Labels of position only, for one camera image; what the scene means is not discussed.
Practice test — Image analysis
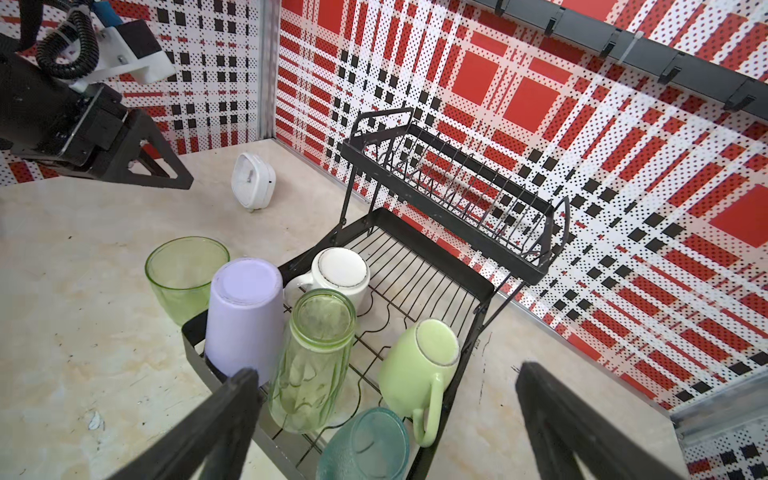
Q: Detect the lilac plastic cup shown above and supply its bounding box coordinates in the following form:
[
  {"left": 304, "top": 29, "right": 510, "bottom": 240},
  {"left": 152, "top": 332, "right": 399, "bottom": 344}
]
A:
[{"left": 204, "top": 258, "right": 285, "bottom": 386}]

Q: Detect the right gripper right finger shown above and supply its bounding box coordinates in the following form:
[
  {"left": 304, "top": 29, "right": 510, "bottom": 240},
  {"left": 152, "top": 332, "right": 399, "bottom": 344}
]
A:
[{"left": 515, "top": 362, "right": 680, "bottom": 479}]

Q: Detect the black wire dish rack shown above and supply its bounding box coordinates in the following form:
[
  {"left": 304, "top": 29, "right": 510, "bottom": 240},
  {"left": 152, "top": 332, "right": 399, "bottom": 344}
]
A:
[{"left": 181, "top": 106, "right": 571, "bottom": 480}]

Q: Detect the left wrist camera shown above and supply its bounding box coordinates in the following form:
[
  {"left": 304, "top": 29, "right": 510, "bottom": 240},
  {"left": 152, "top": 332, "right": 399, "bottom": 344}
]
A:
[{"left": 65, "top": 20, "right": 176, "bottom": 93}]

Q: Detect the short green glass cup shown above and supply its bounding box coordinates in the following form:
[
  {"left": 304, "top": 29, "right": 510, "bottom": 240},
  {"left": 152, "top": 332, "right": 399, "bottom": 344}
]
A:
[{"left": 144, "top": 236, "right": 230, "bottom": 326}]

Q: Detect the teal plastic cup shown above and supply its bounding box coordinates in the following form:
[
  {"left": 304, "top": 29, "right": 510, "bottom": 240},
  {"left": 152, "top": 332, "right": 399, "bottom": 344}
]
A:
[{"left": 316, "top": 407, "right": 410, "bottom": 479}]

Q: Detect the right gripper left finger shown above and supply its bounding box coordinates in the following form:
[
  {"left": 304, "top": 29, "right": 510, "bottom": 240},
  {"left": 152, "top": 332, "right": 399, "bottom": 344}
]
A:
[{"left": 112, "top": 368, "right": 263, "bottom": 479}]

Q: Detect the white square device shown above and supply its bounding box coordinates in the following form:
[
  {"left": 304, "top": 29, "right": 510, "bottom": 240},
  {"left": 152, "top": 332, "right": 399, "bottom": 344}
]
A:
[{"left": 231, "top": 152, "right": 277, "bottom": 211}]

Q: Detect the tall green glass cup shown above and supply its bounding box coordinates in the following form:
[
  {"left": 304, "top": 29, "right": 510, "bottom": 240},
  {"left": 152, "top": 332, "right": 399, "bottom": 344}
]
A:
[{"left": 268, "top": 289, "right": 357, "bottom": 434}]

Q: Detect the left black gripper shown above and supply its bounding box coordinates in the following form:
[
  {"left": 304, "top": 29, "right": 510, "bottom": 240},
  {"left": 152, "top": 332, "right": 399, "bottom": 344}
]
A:
[{"left": 1, "top": 53, "right": 194, "bottom": 190}]

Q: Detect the black wall hook rail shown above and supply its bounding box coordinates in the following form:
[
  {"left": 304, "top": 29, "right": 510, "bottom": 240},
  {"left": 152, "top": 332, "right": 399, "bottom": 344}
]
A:
[{"left": 480, "top": 0, "right": 767, "bottom": 120}]

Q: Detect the red and white mug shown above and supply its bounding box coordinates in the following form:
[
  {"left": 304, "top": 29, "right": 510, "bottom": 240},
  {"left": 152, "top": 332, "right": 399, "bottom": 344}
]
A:
[{"left": 285, "top": 247, "right": 370, "bottom": 316}]

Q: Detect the cream mug green handle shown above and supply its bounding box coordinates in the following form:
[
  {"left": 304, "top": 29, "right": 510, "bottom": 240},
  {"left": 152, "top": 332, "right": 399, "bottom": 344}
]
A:
[{"left": 378, "top": 319, "right": 461, "bottom": 448}]

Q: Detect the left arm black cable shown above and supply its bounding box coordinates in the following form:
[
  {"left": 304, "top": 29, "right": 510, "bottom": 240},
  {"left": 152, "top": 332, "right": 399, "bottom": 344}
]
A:
[{"left": 17, "top": 0, "right": 100, "bottom": 81}]

